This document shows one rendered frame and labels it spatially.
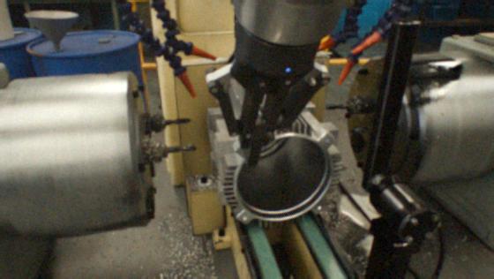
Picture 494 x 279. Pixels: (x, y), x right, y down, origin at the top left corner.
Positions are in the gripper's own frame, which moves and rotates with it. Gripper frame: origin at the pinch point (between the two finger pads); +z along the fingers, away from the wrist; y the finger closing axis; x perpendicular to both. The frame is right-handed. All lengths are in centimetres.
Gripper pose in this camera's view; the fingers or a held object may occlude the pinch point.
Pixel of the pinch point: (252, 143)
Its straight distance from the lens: 46.9
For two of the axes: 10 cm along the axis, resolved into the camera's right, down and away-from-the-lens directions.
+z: -1.1, 5.3, 8.4
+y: -9.8, 1.1, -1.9
